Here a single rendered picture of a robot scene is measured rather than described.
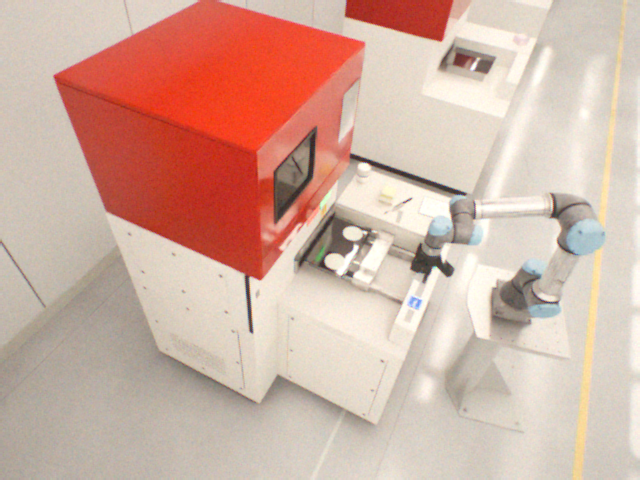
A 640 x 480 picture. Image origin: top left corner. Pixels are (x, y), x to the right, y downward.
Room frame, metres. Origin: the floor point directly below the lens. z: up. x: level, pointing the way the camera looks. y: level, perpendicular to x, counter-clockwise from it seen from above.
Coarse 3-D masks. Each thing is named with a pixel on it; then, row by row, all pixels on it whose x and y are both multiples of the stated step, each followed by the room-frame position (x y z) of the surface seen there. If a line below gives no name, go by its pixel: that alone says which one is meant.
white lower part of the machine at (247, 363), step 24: (144, 288) 1.27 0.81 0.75; (168, 312) 1.23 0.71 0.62; (192, 312) 1.16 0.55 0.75; (168, 336) 1.25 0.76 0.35; (192, 336) 1.18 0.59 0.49; (216, 336) 1.12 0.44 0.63; (240, 336) 1.06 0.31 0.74; (264, 336) 1.11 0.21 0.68; (192, 360) 1.20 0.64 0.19; (216, 360) 1.13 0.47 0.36; (240, 360) 1.07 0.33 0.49; (264, 360) 1.10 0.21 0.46; (240, 384) 1.08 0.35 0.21; (264, 384) 1.09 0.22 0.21
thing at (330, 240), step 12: (324, 228) 1.64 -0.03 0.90; (336, 228) 1.65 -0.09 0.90; (360, 228) 1.66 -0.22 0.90; (324, 240) 1.56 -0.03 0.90; (336, 240) 1.56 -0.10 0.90; (348, 240) 1.57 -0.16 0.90; (360, 240) 1.58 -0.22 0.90; (312, 252) 1.47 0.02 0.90; (324, 252) 1.48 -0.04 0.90; (336, 252) 1.48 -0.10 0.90; (348, 252) 1.49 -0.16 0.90; (324, 264) 1.40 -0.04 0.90; (348, 264) 1.42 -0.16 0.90
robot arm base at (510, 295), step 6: (510, 282) 1.34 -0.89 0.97; (504, 288) 1.33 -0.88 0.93; (510, 288) 1.31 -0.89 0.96; (516, 288) 1.29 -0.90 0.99; (504, 294) 1.30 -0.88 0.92; (510, 294) 1.29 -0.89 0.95; (516, 294) 1.28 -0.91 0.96; (522, 294) 1.27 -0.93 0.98; (504, 300) 1.28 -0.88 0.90; (510, 300) 1.27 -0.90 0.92; (516, 300) 1.26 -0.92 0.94; (522, 300) 1.26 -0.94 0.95; (510, 306) 1.26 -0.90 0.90; (516, 306) 1.25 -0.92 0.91; (522, 306) 1.25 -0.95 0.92
